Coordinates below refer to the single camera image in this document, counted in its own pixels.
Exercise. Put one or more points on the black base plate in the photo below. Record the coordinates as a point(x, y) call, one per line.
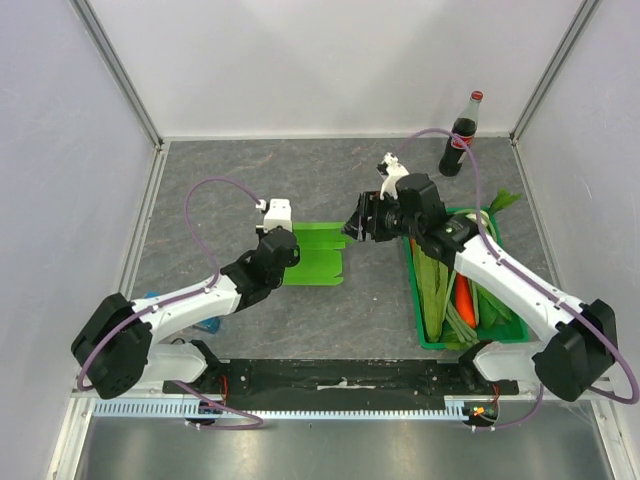
point(261, 384)

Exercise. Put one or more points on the green paper box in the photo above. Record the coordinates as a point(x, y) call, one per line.
point(321, 262)

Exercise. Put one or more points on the orange carrot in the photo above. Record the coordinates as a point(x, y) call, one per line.
point(464, 301)

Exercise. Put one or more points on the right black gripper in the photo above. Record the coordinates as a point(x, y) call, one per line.
point(373, 223)

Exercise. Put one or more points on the green long beans bundle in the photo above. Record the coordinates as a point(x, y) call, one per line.
point(461, 335)

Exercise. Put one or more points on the blue small box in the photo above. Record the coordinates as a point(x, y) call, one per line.
point(210, 325)

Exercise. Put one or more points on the cola glass bottle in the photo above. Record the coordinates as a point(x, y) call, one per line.
point(463, 130)

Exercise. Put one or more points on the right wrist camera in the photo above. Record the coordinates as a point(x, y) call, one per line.
point(391, 171)

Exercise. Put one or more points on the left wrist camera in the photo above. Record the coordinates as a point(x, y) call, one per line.
point(277, 213)

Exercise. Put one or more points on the green plastic tray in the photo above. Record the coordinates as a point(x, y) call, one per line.
point(428, 281)

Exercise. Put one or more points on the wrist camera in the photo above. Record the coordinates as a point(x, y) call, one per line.
point(391, 171)
point(277, 213)

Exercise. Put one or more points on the grey cable duct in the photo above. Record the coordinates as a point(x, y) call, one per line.
point(191, 408)

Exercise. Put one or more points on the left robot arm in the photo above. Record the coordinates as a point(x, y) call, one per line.
point(121, 345)

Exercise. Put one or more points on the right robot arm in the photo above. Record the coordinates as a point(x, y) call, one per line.
point(575, 339)

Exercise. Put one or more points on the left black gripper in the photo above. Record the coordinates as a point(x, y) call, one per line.
point(293, 258)

